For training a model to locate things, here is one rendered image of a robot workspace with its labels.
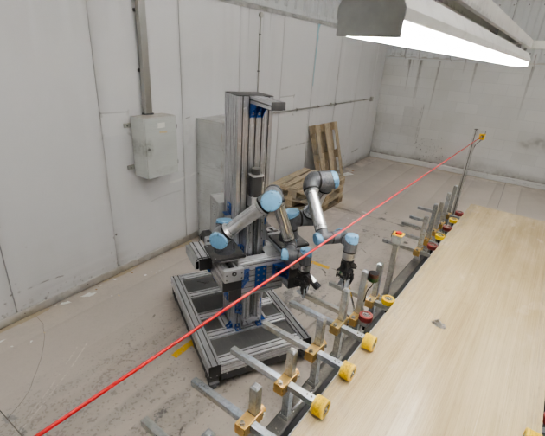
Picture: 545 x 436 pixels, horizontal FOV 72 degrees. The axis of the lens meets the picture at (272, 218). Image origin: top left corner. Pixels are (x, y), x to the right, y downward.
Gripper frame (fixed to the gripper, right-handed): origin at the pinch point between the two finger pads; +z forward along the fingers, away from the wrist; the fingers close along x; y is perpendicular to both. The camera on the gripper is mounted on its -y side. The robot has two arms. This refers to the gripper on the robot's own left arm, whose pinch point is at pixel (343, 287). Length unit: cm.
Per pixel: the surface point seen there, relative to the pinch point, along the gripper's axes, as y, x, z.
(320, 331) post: 50, 14, -2
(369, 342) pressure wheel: 28.9, 31.4, 6.1
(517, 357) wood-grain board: -22, 92, 10
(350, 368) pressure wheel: 52, 33, 7
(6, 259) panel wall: 102, -250, 46
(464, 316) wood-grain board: -40, 62, 8
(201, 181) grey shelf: -115, -262, 12
